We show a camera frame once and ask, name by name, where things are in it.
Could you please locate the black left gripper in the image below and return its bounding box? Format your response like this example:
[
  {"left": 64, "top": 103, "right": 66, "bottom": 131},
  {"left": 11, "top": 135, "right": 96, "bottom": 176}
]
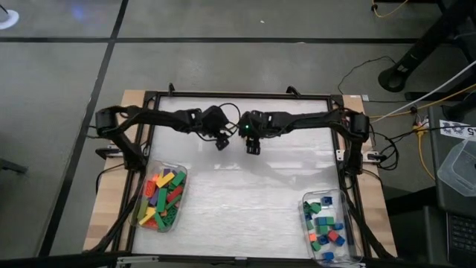
[{"left": 196, "top": 108, "right": 231, "bottom": 152}]

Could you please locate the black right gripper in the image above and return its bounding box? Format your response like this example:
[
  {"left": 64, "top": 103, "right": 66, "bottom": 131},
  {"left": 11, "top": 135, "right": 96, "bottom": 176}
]
[{"left": 239, "top": 124, "right": 268, "bottom": 156}]

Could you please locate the yellow brick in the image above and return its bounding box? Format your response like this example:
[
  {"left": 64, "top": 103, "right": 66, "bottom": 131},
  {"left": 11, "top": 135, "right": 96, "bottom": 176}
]
[{"left": 155, "top": 172, "right": 176, "bottom": 188}]

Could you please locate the red long block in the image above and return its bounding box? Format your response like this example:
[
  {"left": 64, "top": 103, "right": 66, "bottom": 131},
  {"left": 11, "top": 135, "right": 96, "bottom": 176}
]
[{"left": 166, "top": 187, "right": 184, "bottom": 203}]

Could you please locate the clear plastic bin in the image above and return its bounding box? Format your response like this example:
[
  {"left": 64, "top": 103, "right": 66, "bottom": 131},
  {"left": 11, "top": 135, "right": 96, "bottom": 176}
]
[
  {"left": 128, "top": 160, "right": 189, "bottom": 234},
  {"left": 297, "top": 188, "right": 364, "bottom": 267}
]

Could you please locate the green brick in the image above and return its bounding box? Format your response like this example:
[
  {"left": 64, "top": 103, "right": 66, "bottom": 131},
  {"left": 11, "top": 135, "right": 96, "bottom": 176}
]
[{"left": 163, "top": 207, "right": 179, "bottom": 226}]

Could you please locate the black stand base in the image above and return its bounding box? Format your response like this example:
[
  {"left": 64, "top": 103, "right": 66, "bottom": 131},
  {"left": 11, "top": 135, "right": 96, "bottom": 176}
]
[{"left": 378, "top": 0, "right": 476, "bottom": 94}]

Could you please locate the dark side cabinet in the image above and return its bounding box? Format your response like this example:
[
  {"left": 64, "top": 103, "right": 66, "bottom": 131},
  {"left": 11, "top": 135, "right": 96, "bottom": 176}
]
[{"left": 385, "top": 106, "right": 476, "bottom": 268}]

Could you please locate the white printed label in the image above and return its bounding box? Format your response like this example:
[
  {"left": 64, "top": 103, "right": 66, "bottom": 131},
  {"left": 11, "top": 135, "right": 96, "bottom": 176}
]
[{"left": 440, "top": 119, "right": 476, "bottom": 141}]

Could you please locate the clear plastic tub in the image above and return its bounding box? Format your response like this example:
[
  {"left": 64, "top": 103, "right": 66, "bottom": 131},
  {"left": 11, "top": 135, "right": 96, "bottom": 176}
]
[{"left": 437, "top": 136, "right": 476, "bottom": 197}]

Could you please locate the dark grey stand foot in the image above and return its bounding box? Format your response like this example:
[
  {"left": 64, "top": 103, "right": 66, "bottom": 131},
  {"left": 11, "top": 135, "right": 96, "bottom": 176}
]
[{"left": 0, "top": 158, "right": 28, "bottom": 174}]

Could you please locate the black keyboard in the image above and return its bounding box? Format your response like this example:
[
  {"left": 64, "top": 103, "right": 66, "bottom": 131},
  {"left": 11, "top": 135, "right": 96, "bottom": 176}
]
[{"left": 446, "top": 211, "right": 476, "bottom": 267}]

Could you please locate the white round floor disc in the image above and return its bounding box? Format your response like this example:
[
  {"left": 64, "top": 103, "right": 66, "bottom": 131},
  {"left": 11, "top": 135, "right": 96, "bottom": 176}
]
[{"left": 0, "top": 9, "right": 20, "bottom": 30}]

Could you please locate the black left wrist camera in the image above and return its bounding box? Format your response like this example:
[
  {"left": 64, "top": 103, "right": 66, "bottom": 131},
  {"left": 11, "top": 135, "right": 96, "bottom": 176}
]
[{"left": 202, "top": 105, "right": 231, "bottom": 130}]

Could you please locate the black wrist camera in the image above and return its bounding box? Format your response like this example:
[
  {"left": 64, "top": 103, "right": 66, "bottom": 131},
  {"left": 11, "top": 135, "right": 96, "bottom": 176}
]
[
  {"left": 202, "top": 105, "right": 231, "bottom": 130},
  {"left": 239, "top": 110, "right": 262, "bottom": 130}
]

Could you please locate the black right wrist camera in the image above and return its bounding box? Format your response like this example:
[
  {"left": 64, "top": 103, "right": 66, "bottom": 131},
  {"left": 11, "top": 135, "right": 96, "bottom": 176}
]
[{"left": 239, "top": 110, "right": 262, "bottom": 130}]

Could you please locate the black left base cable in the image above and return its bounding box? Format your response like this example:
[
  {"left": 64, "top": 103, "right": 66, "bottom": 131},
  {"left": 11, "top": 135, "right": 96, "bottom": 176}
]
[{"left": 95, "top": 162, "right": 127, "bottom": 195}]

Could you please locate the black floor cable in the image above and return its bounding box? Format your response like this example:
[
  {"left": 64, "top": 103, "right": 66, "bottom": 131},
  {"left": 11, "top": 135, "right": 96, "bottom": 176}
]
[{"left": 337, "top": 55, "right": 410, "bottom": 103}]

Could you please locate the white cable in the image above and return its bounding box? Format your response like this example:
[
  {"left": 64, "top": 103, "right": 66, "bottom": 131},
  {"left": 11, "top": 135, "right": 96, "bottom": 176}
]
[{"left": 367, "top": 61, "right": 476, "bottom": 124}]

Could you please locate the yellow floor cable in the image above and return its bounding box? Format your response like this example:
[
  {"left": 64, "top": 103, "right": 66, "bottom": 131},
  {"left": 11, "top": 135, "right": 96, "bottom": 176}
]
[{"left": 371, "top": 0, "right": 410, "bottom": 19}]

